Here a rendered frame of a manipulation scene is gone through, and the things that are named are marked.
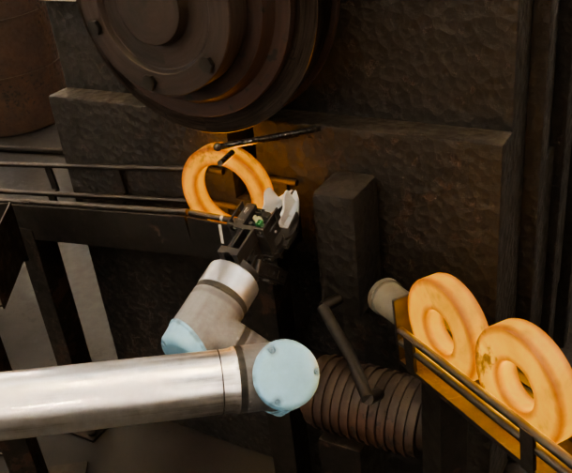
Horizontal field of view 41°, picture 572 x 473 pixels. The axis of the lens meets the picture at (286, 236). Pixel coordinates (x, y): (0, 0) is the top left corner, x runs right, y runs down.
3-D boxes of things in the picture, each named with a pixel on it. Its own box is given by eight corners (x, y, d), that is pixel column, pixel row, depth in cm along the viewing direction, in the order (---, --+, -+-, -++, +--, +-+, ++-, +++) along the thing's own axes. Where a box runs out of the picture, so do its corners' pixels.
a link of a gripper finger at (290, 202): (303, 174, 130) (279, 211, 125) (311, 198, 134) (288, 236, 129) (287, 171, 131) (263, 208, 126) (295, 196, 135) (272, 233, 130)
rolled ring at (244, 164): (260, 154, 129) (269, 146, 131) (173, 143, 138) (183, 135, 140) (272, 248, 138) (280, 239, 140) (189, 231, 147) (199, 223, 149)
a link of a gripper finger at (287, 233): (305, 213, 130) (282, 251, 125) (307, 219, 131) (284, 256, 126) (280, 208, 132) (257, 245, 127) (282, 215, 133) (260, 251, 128)
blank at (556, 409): (491, 297, 96) (470, 306, 95) (584, 351, 83) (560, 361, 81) (496, 398, 102) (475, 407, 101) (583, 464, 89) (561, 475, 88)
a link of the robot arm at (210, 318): (203, 389, 117) (148, 354, 116) (241, 326, 124) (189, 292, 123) (219, 373, 109) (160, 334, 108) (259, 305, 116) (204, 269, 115)
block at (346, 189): (346, 281, 144) (338, 165, 132) (385, 289, 140) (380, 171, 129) (320, 312, 136) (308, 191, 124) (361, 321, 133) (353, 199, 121)
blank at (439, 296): (422, 255, 109) (401, 263, 108) (492, 297, 96) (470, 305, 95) (429, 347, 115) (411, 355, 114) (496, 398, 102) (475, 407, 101)
